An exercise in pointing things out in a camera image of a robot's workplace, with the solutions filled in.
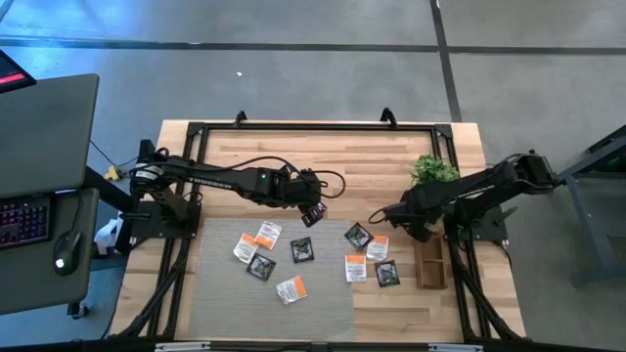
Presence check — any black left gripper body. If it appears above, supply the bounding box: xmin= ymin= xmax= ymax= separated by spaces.
xmin=286 ymin=168 xmax=325 ymax=210

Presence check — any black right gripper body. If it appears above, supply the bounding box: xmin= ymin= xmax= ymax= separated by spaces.
xmin=389 ymin=190 xmax=442 ymax=244

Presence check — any black blackcurrant tea packet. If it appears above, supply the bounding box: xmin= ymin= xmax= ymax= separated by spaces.
xmin=374 ymin=259 xmax=401 ymax=288
xmin=290 ymin=237 xmax=316 ymax=264
xmin=246 ymin=252 xmax=278 ymax=283
xmin=343 ymin=222 xmax=376 ymax=250
xmin=300 ymin=199 xmax=329 ymax=229

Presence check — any white orange tea packet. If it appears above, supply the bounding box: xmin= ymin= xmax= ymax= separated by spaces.
xmin=366 ymin=235 xmax=390 ymax=262
xmin=275 ymin=275 xmax=309 ymax=305
xmin=253 ymin=220 xmax=284 ymax=251
xmin=343 ymin=253 xmax=368 ymax=284
xmin=232 ymin=232 xmax=259 ymax=265

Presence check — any wooden compartment tea box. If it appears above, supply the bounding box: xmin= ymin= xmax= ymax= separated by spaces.
xmin=413 ymin=232 xmax=448 ymax=290

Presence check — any green potted plant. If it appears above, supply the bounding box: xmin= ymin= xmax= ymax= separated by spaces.
xmin=409 ymin=154 xmax=462 ymax=190

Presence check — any grey woven placemat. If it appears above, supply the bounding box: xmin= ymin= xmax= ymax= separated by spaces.
xmin=188 ymin=217 xmax=357 ymax=343

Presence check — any dark metal side table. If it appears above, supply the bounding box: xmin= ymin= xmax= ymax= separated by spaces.
xmin=552 ymin=124 xmax=626 ymax=287

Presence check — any black desk leg bar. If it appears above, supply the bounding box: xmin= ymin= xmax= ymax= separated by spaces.
xmin=83 ymin=165 xmax=138 ymax=214

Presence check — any white plastic object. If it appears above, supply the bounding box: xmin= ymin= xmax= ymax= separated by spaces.
xmin=93 ymin=218 xmax=123 ymax=258

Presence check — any black computer mouse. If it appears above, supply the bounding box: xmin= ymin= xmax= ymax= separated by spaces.
xmin=52 ymin=229 xmax=83 ymax=278

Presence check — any black desk foot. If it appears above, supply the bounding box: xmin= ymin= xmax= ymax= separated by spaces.
xmin=67 ymin=301 xmax=93 ymax=320

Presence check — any backlit black keyboard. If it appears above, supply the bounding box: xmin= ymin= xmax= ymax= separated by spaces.
xmin=0 ymin=195 xmax=53 ymax=250

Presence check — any grey keyboard desk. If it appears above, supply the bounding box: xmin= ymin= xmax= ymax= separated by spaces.
xmin=0 ymin=188 xmax=101 ymax=317

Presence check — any dark computer monitor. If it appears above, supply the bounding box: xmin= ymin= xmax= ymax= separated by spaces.
xmin=0 ymin=48 xmax=38 ymax=95

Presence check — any black metal table frame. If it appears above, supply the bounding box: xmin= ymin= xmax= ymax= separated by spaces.
xmin=110 ymin=120 xmax=527 ymax=352

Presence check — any white metal bracket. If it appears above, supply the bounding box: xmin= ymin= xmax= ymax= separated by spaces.
xmin=155 ymin=341 xmax=211 ymax=352
xmin=427 ymin=343 xmax=484 ymax=352

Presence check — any black upright post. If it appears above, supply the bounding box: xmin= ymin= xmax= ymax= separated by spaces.
xmin=138 ymin=139 xmax=157 ymax=167

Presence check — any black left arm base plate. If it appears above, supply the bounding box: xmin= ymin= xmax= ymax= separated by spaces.
xmin=127 ymin=200 xmax=201 ymax=240

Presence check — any black floor cable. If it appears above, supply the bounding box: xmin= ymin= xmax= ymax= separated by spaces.
xmin=89 ymin=140 xmax=141 ymax=170

